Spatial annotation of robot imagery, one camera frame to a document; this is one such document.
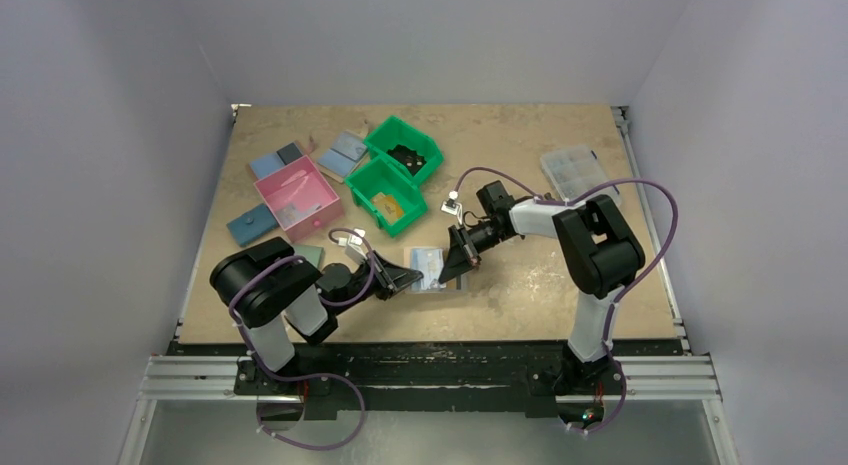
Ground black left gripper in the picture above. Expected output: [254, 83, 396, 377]
[332, 249, 422, 315]

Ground beige leather card holder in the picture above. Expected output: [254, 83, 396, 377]
[404, 247, 470, 294]

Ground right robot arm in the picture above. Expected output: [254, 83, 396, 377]
[438, 181, 646, 395]

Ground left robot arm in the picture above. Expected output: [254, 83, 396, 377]
[209, 228, 423, 394]

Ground yellow card in bin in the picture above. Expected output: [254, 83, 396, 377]
[371, 192, 405, 225]

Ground green closed card holder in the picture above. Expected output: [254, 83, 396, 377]
[293, 244, 325, 269]

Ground green bin with yellow card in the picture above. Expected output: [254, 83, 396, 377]
[345, 157, 428, 237]

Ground light blue open card holder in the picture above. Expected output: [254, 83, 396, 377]
[316, 131, 367, 183]

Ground dark blue closed card holder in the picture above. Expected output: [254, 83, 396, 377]
[227, 204, 279, 248]

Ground blue grey open card holder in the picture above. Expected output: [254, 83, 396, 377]
[248, 141, 304, 180]

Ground black parts in bin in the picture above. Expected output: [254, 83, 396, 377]
[388, 144, 427, 177]

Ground green bin with black parts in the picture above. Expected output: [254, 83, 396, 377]
[364, 116, 444, 186]

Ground pink box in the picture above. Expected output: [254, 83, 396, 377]
[254, 156, 344, 242]

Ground clear plastic screw organizer box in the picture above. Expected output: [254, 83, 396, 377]
[540, 144, 610, 201]

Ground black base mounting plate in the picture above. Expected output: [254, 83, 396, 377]
[165, 340, 627, 422]

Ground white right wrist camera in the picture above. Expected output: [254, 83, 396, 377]
[440, 190, 462, 217]

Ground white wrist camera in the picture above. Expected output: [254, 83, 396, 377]
[440, 190, 462, 217]
[339, 228, 368, 264]

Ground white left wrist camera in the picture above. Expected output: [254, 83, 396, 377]
[339, 228, 368, 264]

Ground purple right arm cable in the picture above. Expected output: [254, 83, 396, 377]
[451, 167, 680, 437]

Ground aluminium frame rail right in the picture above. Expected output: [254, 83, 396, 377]
[610, 105, 694, 356]

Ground aluminium frame rail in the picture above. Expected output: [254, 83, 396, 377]
[119, 344, 739, 464]
[610, 105, 694, 356]

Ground aluminium front frame rail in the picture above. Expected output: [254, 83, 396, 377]
[119, 344, 739, 464]

